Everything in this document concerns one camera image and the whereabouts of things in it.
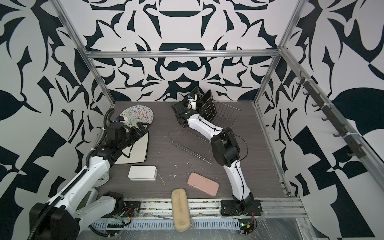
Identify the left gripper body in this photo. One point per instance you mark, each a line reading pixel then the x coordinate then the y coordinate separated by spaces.
pixel 130 137

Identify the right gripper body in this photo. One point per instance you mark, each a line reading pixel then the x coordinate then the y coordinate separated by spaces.
pixel 191 112

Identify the round speckled plate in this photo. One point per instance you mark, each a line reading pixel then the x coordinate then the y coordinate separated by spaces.
pixel 138 113

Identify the white square plate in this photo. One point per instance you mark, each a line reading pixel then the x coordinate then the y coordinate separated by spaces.
pixel 135 154

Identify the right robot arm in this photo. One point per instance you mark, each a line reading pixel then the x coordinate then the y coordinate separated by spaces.
pixel 225 148

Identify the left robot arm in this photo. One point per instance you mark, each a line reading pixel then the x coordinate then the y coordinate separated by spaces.
pixel 60 218

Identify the large black square plate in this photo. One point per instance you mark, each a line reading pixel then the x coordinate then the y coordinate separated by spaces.
pixel 196 90

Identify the white rectangular case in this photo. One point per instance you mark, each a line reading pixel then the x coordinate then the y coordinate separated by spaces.
pixel 143 173

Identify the white alarm clock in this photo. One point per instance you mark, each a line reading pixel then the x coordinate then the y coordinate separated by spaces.
pixel 102 180

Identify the pink rectangular case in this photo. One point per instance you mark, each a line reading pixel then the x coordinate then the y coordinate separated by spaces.
pixel 203 184

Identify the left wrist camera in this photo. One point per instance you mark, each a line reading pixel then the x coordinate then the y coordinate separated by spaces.
pixel 122 119

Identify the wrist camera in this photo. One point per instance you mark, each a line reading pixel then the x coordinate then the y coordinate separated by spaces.
pixel 192 100
pixel 122 119

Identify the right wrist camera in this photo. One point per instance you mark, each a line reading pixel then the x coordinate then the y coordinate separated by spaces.
pixel 192 100

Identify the wire dish rack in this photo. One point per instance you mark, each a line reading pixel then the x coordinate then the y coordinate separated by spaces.
pixel 195 143

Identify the black wall hook rail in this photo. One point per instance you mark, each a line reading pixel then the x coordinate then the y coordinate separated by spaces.
pixel 333 116

